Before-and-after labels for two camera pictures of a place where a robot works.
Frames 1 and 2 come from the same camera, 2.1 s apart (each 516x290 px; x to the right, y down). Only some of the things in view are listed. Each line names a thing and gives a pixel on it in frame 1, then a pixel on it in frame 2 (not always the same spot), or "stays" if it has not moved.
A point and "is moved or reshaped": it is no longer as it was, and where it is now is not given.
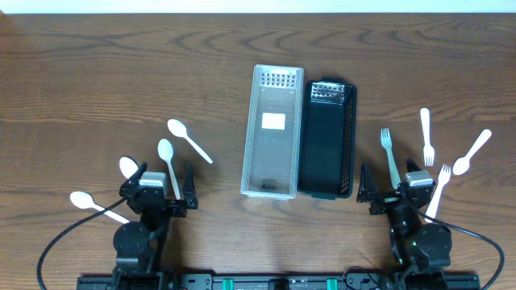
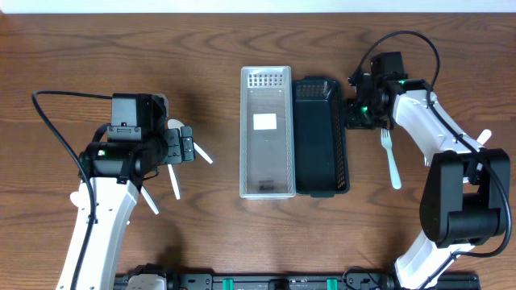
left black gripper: (160, 202) to (173, 146)
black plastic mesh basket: (326, 164) is moved or reshaped
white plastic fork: (387, 144) stays
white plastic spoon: (179, 129) stays
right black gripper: (392, 194) to (354, 113)
